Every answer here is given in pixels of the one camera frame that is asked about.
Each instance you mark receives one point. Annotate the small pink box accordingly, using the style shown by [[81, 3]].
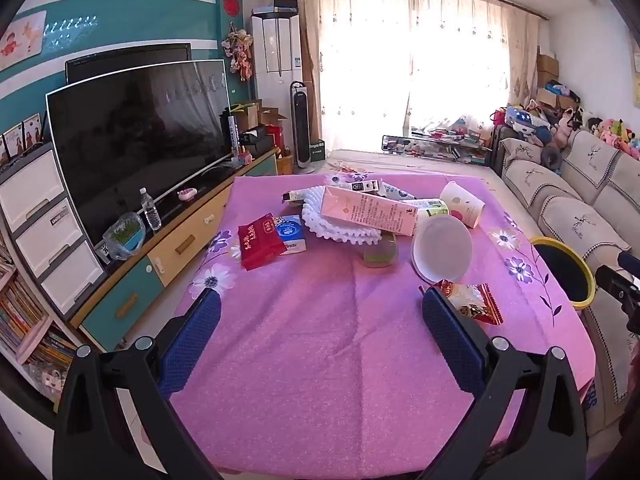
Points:
[[243, 157]]

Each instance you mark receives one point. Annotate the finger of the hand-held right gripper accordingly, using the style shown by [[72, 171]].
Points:
[[627, 305], [631, 262]]

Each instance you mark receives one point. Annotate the white paper cup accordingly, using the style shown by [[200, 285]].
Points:
[[462, 205]]

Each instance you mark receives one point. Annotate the black tower fan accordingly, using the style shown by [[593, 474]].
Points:
[[301, 125]]

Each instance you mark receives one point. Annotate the sheer embroidered curtains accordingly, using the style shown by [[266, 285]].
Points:
[[360, 60]]

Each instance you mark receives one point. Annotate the pink plush toy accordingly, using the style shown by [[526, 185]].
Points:
[[562, 130]]

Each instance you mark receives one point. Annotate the plastic bag with green box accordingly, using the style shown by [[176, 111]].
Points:
[[125, 235]]

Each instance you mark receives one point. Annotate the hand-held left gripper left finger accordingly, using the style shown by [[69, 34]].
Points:
[[192, 340]]

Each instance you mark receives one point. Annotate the small pink toy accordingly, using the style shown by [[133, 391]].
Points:
[[188, 194]]

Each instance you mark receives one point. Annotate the white foam fruit net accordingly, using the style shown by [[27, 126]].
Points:
[[325, 225]]

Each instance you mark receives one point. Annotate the beige sofa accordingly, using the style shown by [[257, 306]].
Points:
[[575, 210]]

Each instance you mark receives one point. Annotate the floral bed sheet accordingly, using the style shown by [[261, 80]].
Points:
[[400, 162]]

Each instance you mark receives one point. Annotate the white paper bowl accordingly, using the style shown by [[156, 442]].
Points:
[[442, 250]]

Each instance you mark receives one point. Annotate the pink handbag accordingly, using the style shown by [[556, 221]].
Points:
[[498, 116]]

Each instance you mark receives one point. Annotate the pink carton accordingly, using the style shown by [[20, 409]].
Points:
[[365, 210]]

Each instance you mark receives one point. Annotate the cartoon wall poster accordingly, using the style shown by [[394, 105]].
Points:
[[22, 40]]

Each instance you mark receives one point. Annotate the pile of plush toys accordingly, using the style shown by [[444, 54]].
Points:
[[615, 135]]

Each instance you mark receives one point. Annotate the black white tall box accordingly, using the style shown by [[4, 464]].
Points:
[[233, 135]]

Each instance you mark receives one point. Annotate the clear water bottle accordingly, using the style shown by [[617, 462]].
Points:
[[151, 215]]

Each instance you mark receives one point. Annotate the blue star plush toy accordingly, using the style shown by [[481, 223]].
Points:
[[522, 120]]

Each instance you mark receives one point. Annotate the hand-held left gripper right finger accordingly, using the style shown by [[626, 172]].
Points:
[[452, 345]]

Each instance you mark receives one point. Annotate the tan basket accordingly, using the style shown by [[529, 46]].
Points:
[[286, 165]]

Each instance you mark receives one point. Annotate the black storage box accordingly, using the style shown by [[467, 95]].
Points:
[[255, 144]]

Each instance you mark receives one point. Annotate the pink floral tablecloth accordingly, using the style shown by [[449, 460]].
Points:
[[325, 335]]

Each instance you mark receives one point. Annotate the white standing air conditioner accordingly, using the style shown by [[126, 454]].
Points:
[[275, 50]]

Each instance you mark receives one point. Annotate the green translucent cup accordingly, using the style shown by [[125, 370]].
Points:
[[380, 255]]

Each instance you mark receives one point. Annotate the stacked brown cardboard boxes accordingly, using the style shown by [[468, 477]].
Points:
[[547, 67]]

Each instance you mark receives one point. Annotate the small photo frame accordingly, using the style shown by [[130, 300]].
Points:
[[32, 130], [13, 141]]

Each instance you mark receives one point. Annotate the red canister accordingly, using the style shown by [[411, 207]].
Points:
[[276, 139]]

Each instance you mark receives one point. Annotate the shelf of books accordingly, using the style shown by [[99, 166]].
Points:
[[25, 320]]

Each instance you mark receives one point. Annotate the dark flat box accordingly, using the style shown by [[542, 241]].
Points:
[[286, 2]]

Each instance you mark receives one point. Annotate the red white snack wrapper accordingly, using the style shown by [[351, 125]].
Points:
[[475, 305]]

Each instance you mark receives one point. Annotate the large curved television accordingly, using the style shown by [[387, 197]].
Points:
[[135, 140]]

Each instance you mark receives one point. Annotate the long cream box black label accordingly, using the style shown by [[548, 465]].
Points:
[[367, 186]]

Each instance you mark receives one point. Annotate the yellow rimmed dark trash bin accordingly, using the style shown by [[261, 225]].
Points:
[[565, 270]]

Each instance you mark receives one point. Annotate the red round wall decoration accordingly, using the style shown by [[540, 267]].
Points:
[[230, 4]]

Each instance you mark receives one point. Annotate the dark green small box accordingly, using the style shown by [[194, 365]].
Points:
[[317, 150]]

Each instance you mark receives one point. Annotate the hanging artificial flowers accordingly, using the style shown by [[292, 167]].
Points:
[[239, 50]]

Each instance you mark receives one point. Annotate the grey round cushion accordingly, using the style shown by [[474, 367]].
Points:
[[551, 156]]

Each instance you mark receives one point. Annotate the blue tissue pack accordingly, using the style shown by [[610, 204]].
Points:
[[290, 235]]

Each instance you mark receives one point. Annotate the red tissue packet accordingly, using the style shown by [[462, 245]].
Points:
[[257, 245]]

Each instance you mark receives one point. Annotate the teal and yellow TV cabinet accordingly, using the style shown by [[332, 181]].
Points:
[[125, 305]]

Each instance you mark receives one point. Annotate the cluttered glass low table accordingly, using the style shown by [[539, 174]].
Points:
[[435, 147]]

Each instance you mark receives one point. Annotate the open cardboard box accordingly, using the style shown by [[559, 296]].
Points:
[[274, 117], [246, 117]]

